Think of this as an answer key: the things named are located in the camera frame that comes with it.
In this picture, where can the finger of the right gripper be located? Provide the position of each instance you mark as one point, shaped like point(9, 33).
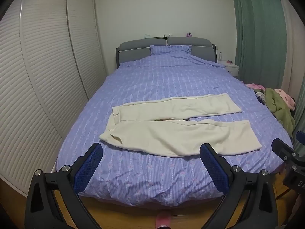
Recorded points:
point(284, 152)
point(300, 136)

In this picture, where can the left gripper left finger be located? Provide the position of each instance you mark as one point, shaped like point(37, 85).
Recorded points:
point(42, 209)

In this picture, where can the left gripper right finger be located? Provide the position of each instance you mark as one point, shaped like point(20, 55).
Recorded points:
point(260, 208)

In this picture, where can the cream white pants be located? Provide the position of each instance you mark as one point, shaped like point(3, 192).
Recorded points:
point(177, 127)

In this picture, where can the pink patterned garment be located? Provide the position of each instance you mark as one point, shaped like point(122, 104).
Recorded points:
point(287, 99)

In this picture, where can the olive green garment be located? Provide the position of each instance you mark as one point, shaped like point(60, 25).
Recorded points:
point(280, 110)

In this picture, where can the black white garment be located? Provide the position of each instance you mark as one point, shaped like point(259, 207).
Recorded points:
point(261, 97)

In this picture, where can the white nightstand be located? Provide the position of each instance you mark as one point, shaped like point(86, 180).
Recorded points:
point(231, 68)

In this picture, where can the green curtain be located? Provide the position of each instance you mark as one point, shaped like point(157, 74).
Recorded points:
point(261, 41)

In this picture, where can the white louvered wardrobe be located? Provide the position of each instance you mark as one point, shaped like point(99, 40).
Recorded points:
point(51, 65)

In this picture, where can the purple floral pillow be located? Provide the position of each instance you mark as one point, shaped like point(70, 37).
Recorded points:
point(160, 50)

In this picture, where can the grey padded headboard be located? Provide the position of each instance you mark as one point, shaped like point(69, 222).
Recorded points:
point(142, 48)

